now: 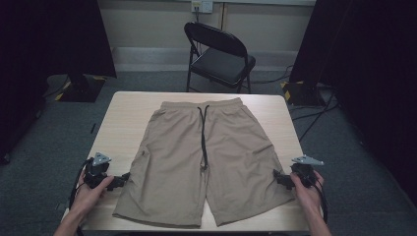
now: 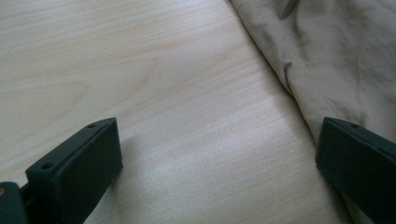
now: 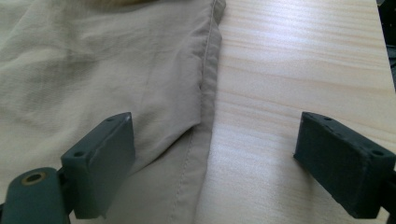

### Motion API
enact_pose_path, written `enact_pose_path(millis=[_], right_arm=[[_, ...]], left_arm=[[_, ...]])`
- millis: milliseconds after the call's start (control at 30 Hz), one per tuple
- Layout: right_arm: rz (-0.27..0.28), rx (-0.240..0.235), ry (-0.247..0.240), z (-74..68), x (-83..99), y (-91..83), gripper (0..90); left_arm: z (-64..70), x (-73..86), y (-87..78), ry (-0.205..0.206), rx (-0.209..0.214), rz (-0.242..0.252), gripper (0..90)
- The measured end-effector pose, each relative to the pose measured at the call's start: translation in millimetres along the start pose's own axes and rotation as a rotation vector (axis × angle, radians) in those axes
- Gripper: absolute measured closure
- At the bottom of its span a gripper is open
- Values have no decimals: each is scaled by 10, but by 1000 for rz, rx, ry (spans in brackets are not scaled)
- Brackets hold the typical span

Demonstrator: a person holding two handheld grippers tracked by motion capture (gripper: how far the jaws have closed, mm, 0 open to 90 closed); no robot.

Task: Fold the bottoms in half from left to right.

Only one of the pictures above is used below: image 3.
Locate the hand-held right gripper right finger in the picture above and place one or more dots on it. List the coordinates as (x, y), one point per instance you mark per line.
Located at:
(345, 165)

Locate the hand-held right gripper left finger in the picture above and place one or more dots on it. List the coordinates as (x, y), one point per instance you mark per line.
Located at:
(102, 161)

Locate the khaki shorts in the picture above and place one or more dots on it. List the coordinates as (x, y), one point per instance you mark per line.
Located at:
(109, 62)

